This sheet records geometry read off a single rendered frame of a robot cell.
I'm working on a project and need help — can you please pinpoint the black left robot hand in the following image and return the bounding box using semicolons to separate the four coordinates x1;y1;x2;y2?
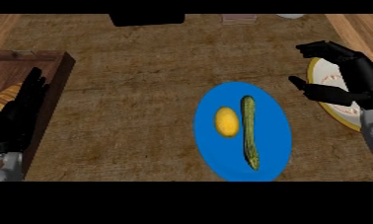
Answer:
0;66;52;154

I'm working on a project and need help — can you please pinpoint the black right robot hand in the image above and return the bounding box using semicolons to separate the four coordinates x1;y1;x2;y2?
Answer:
288;39;373;111

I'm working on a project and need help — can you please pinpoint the white bowl with yellow rim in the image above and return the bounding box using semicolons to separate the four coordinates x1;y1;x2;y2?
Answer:
306;56;366;133

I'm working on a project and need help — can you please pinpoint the long green squash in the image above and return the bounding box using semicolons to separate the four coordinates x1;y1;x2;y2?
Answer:
241;95;261;172

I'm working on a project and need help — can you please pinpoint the blue plate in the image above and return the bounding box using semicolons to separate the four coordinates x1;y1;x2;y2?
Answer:
192;81;295;183

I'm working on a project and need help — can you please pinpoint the orange striped item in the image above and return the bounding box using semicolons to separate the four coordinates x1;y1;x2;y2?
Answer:
0;82;25;111

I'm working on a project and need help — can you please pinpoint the brown wooden box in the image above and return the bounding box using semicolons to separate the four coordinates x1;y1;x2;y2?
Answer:
0;49;77;182

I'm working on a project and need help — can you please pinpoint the white round dish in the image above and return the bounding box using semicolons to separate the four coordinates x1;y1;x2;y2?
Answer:
276;14;307;20

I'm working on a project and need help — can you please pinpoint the yellow lemon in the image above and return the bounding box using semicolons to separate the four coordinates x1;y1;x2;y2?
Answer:
214;106;241;138

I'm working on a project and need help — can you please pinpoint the black appliance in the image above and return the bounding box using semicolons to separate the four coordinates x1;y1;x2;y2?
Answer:
108;14;188;28

